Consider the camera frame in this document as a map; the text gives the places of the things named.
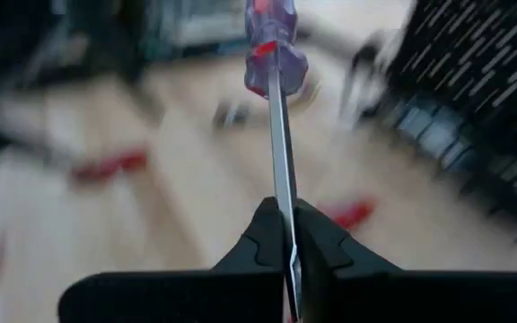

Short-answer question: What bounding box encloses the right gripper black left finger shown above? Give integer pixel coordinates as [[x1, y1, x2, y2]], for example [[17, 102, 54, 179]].
[[58, 196, 287, 323]]

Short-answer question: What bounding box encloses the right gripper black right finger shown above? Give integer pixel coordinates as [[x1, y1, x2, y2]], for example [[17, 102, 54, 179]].
[[294, 200, 517, 323]]

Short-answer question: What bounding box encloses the black metal peg board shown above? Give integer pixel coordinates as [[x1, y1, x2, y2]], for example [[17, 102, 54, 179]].
[[388, 0, 517, 171]]

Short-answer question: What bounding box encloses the large red clear-handled screwdriver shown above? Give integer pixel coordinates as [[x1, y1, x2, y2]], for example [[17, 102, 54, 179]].
[[243, 0, 310, 323]]

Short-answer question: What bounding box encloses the red T-handle hex key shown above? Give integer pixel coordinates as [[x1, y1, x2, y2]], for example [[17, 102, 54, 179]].
[[319, 196, 376, 231]]

